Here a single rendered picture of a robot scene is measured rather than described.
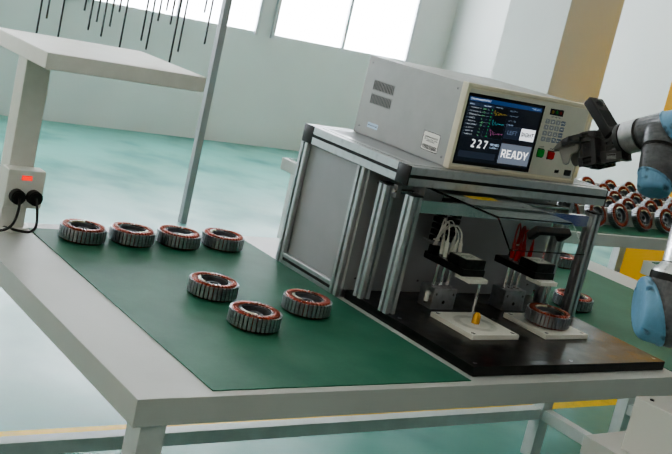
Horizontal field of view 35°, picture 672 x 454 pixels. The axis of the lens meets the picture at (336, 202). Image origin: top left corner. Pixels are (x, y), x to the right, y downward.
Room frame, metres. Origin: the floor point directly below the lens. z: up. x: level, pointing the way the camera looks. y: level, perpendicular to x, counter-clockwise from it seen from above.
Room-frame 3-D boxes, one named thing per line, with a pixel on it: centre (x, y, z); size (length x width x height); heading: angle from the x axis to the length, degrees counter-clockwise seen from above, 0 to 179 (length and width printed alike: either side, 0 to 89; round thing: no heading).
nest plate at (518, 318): (2.59, -0.57, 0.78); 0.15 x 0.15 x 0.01; 37
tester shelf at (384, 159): (2.77, -0.28, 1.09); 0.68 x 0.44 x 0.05; 127
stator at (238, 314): (2.15, 0.11, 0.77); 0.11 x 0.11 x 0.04
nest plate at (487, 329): (2.44, -0.38, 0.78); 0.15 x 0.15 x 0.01; 37
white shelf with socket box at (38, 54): (2.43, 0.59, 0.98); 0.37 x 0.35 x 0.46; 127
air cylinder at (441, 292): (2.56, -0.29, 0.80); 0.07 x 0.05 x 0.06; 127
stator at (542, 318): (2.59, -0.57, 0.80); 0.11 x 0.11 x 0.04
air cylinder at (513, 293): (2.70, -0.48, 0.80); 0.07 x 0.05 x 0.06; 127
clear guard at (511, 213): (2.45, -0.38, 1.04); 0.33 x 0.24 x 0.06; 37
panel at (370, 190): (2.72, -0.32, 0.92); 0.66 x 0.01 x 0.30; 127
